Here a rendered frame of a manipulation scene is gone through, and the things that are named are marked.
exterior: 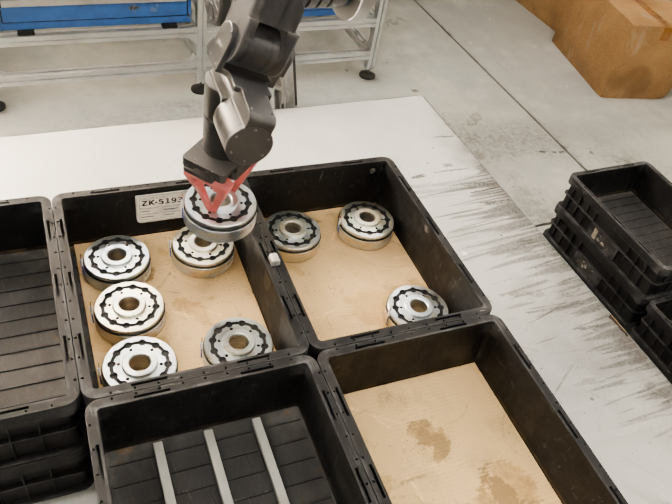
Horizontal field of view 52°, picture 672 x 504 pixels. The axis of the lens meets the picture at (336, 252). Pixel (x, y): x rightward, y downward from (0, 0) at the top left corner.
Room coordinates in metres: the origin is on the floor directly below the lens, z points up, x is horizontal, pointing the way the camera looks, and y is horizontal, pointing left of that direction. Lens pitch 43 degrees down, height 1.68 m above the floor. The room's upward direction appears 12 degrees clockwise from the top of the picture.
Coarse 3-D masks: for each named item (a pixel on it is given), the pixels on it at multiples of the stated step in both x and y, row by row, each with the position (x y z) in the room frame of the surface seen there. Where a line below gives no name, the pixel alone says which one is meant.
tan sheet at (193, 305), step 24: (144, 240) 0.84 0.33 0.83; (168, 240) 0.85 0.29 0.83; (168, 264) 0.79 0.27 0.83; (240, 264) 0.83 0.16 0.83; (168, 288) 0.74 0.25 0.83; (192, 288) 0.75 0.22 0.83; (216, 288) 0.76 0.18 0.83; (240, 288) 0.77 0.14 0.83; (168, 312) 0.69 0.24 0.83; (192, 312) 0.70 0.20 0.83; (216, 312) 0.71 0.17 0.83; (240, 312) 0.72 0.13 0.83; (96, 336) 0.62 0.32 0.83; (168, 336) 0.65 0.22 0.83; (192, 336) 0.65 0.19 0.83; (96, 360) 0.58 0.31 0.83; (192, 360) 0.61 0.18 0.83
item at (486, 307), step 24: (288, 168) 0.99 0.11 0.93; (312, 168) 1.00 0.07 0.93; (336, 168) 1.02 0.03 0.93; (408, 192) 0.99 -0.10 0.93; (264, 240) 0.79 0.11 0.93; (456, 264) 0.83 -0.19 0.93; (288, 288) 0.70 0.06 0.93; (480, 288) 0.78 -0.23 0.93; (456, 312) 0.72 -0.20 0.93; (480, 312) 0.73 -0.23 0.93; (312, 336) 0.62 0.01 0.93; (360, 336) 0.64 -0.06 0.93; (384, 336) 0.65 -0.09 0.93
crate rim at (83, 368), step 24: (72, 192) 0.81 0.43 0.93; (96, 192) 0.82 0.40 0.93; (120, 192) 0.83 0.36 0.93; (264, 264) 0.74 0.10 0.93; (72, 288) 0.63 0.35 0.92; (72, 312) 0.58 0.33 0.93; (288, 312) 0.67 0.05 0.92; (72, 336) 0.54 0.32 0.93; (240, 360) 0.55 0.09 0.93; (264, 360) 0.56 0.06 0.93; (120, 384) 0.48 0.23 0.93; (144, 384) 0.49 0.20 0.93
